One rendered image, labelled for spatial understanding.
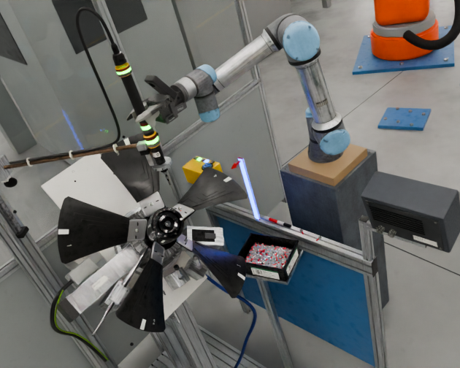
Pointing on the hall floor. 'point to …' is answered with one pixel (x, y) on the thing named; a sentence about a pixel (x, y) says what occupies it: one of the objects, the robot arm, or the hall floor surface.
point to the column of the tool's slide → (41, 275)
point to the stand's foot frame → (228, 360)
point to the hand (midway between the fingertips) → (133, 117)
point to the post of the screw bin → (274, 322)
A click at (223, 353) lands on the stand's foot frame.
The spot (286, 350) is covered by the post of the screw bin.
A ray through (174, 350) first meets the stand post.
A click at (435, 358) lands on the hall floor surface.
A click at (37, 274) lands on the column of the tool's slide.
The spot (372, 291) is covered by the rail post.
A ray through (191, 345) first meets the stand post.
